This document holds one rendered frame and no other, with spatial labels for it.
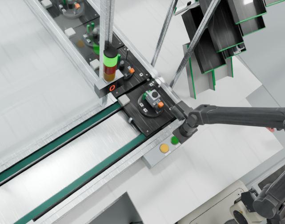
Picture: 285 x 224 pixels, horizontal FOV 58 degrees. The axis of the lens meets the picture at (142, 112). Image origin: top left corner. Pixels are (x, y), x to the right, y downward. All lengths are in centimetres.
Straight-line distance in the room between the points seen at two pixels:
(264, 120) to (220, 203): 128
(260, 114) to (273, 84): 226
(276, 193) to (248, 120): 28
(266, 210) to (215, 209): 101
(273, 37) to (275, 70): 48
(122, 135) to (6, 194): 57
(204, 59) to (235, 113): 42
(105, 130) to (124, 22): 77
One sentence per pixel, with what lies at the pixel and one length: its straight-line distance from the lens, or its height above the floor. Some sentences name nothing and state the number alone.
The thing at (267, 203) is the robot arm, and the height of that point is 128.
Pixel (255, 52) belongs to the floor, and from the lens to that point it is 324.
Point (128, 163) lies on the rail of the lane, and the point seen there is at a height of 96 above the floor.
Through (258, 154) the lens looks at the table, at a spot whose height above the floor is 86.
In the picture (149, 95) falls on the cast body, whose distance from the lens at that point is 122.
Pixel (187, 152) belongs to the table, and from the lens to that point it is 140.
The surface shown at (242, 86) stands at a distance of 172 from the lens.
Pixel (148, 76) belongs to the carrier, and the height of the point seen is 97.
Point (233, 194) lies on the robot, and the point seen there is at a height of 28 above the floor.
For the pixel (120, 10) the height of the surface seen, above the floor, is 86.
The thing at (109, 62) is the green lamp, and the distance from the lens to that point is 91.
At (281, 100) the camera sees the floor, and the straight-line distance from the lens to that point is 305.
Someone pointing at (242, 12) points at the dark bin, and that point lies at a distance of 103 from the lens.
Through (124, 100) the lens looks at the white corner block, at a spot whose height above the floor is 99.
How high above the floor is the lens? 214
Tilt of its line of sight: 64 degrees down
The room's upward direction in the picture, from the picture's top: 21 degrees clockwise
